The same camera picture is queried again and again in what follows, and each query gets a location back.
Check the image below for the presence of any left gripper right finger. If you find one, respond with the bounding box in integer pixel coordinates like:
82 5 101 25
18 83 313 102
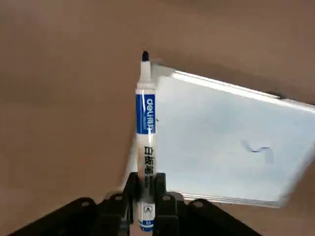
154 173 261 236

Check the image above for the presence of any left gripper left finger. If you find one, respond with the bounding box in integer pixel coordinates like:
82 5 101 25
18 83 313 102
7 172 139 236

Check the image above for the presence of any white blue whiteboard marker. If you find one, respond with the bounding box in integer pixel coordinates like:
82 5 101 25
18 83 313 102
134 50 158 233

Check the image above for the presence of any silver framed whiteboard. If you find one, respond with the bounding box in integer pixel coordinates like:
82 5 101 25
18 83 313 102
120 59 315 208

